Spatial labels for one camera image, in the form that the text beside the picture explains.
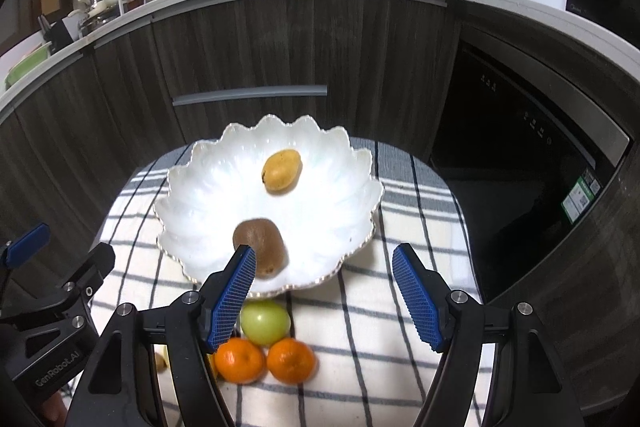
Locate brown kiwi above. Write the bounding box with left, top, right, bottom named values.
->
left=232, top=218, right=288, bottom=279

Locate black dishwasher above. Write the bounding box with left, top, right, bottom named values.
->
left=431, top=28, right=631, bottom=301

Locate green cutting board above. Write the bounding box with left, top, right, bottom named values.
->
left=4, top=42, right=50, bottom=90

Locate black white checked tablecloth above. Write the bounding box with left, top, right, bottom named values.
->
left=92, top=142, right=478, bottom=426

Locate yellow lemon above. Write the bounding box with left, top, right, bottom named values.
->
left=160, top=346, right=218, bottom=379

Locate orange mandarin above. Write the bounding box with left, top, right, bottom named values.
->
left=267, top=338, right=317, bottom=385
left=214, top=337, right=267, bottom=385

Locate person right hand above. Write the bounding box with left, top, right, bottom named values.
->
left=40, top=391, right=67, bottom=427

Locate white scalloped ceramic bowl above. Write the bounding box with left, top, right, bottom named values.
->
left=154, top=115, right=384, bottom=299

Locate small tan longan fruit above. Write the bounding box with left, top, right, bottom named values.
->
left=154, top=351, right=167, bottom=373

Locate green apple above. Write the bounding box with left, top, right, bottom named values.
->
left=240, top=300, right=291, bottom=347

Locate grey drawer handle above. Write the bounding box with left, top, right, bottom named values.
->
left=172, top=84, right=328, bottom=107

